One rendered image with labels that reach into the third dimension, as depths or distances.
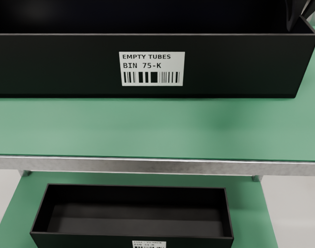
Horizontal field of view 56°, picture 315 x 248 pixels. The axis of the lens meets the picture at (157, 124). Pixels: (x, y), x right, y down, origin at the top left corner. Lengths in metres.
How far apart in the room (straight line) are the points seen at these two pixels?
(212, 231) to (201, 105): 0.60
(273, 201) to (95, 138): 1.26
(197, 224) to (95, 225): 0.33
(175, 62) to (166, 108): 0.07
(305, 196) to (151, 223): 0.90
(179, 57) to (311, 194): 1.34
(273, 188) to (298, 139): 1.18
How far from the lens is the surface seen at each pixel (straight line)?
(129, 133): 0.43
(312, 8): 0.54
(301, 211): 1.61
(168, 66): 0.46
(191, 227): 1.02
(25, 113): 0.51
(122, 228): 1.02
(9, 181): 1.73
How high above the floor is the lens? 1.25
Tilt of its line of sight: 42 degrees down
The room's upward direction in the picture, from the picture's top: straight up
